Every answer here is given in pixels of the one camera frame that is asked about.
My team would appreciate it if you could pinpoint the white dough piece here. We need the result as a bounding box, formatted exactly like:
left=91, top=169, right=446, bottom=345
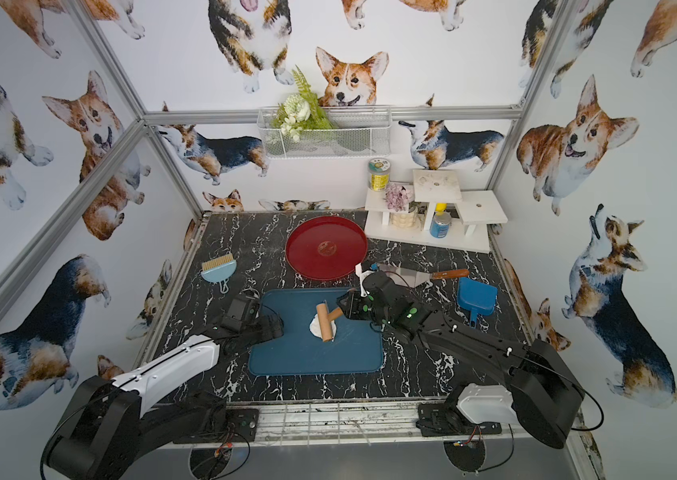
left=310, top=315, right=338, bottom=339

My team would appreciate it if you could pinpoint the blue dustpan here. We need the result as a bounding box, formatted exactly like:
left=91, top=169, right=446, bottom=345
left=457, top=277, right=498, bottom=328

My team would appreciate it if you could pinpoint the artificial green white plant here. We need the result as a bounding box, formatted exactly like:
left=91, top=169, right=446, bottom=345
left=270, top=66, right=334, bottom=142

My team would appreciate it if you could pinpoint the metal scraper wooden handle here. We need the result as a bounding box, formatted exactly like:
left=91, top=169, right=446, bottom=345
left=371, top=263, right=470, bottom=288

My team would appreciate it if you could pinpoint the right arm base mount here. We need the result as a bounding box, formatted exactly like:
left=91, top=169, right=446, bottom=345
left=416, top=402, right=503, bottom=437

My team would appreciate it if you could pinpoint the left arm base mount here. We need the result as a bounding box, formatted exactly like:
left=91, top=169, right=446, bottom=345
left=174, top=407, right=260, bottom=444

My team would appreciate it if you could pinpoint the white wire wall basket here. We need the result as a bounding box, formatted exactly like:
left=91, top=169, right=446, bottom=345
left=256, top=107, right=392, bottom=159

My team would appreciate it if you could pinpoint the yellow green can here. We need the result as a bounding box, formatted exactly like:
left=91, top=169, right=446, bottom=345
left=368, top=158, right=392, bottom=191

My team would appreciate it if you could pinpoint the blue rectangular tray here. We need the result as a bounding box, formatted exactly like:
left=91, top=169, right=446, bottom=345
left=248, top=287, right=384, bottom=376

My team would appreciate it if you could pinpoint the purple flower pot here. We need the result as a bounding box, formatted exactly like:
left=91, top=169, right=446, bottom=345
left=385, top=182, right=418, bottom=229

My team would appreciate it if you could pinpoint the round red tray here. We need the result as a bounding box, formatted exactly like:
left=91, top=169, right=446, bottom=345
left=286, top=216, right=369, bottom=281

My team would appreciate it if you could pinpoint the blue bottle yellow cap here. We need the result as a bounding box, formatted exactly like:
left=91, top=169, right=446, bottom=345
left=430, top=203, right=452, bottom=239

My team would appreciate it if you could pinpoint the wooden dough roller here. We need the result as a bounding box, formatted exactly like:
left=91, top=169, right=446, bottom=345
left=316, top=302, right=344, bottom=342

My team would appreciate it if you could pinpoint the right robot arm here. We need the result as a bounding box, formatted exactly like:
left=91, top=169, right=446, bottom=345
left=336, top=271, right=585, bottom=449

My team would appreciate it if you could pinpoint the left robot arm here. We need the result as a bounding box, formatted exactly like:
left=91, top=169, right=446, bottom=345
left=38, top=294, right=284, bottom=479

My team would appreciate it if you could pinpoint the white tiered shelf stand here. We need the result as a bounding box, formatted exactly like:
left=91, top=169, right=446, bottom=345
left=365, top=170, right=508, bottom=253

